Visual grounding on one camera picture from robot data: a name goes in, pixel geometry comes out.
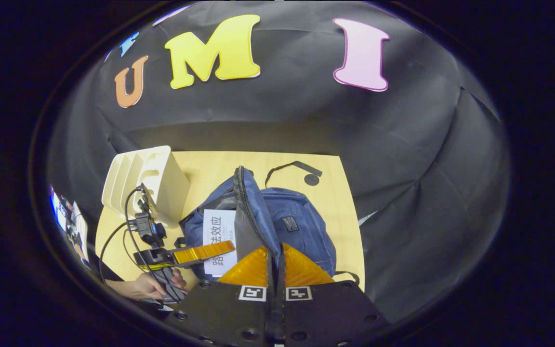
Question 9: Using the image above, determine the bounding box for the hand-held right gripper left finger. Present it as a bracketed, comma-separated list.
[164, 246, 277, 347]

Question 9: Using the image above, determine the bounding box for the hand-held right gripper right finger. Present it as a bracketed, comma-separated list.
[277, 242, 390, 347]

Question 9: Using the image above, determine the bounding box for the white cover book black lettering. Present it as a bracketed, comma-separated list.
[202, 209, 238, 279]

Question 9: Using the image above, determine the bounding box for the white plastic bookshelf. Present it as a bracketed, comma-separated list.
[101, 146, 191, 230]

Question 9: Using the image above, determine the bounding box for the blue schoolbag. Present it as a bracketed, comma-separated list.
[174, 160, 361, 286]

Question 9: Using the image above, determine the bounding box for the colourful poster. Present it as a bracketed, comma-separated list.
[50, 186, 91, 265]

